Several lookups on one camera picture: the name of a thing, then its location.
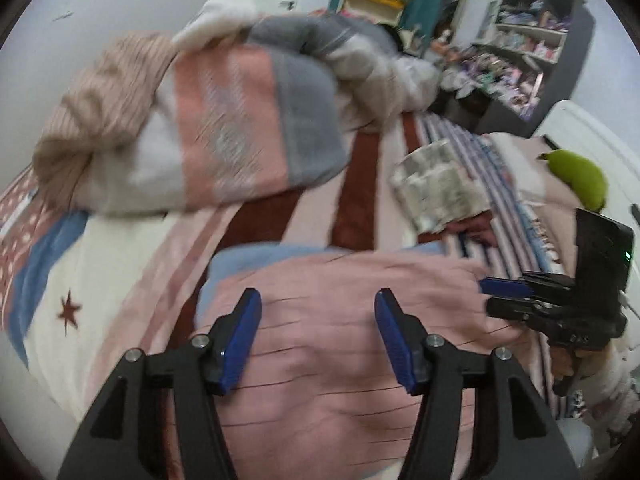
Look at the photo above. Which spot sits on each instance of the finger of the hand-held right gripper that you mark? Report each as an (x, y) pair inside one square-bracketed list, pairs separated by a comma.
[(515, 310), (505, 287)]

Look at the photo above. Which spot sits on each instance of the green plush pillow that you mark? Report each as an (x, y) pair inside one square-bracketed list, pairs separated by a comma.
[(580, 175)]

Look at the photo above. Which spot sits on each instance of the beige striped cloth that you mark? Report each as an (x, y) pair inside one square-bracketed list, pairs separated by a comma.
[(95, 110)]

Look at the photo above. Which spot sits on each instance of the pink checked pants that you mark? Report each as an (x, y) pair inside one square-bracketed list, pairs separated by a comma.
[(320, 310)]

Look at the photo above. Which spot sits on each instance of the white bed headboard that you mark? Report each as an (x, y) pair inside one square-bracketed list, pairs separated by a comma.
[(590, 130)]

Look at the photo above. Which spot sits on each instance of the person's right hand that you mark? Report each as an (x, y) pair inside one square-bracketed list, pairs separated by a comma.
[(565, 364)]

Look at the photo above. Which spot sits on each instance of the folded grey white printed cloth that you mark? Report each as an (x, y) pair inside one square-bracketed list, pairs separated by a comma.
[(440, 185)]

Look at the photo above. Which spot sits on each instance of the pink grey striped fleece blanket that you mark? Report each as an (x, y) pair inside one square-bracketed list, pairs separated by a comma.
[(225, 110)]

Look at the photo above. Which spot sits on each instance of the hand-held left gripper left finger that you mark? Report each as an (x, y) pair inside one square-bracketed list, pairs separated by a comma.
[(240, 340)]

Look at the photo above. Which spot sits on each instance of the dark red cloth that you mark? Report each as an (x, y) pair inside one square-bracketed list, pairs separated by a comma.
[(475, 230)]

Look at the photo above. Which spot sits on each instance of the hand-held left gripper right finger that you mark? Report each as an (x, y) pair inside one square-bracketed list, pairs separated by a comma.
[(395, 340)]

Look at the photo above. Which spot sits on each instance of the white fluffy cloth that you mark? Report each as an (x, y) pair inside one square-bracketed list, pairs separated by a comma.
[(220, 15)]

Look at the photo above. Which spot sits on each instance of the pink ribbed knit blanket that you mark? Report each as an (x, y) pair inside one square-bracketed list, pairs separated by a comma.
[(550, 220)]

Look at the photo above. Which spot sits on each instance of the dark cluttered shelf unit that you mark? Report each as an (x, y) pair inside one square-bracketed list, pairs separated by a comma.
[(525, 50)]

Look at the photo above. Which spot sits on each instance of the striped printed blanket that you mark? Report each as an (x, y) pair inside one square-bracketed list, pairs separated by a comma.
[(100, 260)]

